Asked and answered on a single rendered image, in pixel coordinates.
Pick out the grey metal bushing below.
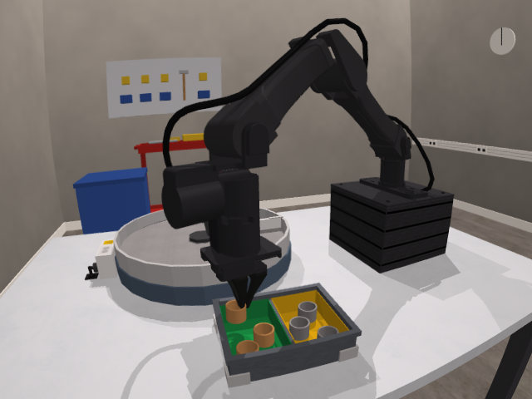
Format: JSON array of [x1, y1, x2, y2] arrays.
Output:
[[289, 317, 310, 341], [317, 326, 339, 338], [298, 301, 318, 323]]

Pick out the green bin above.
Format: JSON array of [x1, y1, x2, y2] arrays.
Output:
[[219, 298, 292, 356]]

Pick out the yellow bin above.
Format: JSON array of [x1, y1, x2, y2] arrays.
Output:
[[271, 290, 349, 343]]

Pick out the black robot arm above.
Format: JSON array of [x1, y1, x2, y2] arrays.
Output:
[[161, 29, 428, 254]]

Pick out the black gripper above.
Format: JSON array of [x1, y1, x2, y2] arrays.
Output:
[[200, 214, 282, 309]]

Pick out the grey round turntable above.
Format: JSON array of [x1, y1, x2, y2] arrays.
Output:
[[85, 208, 292, 306]]

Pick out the bronze bushing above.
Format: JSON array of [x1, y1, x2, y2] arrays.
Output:
[[225, 300, 246, 324], [253, 323, 274, 348], [236, 340, 259, 354]]

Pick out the dark grey divided bin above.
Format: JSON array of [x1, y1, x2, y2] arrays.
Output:
[[212, 283, 362, 382]]

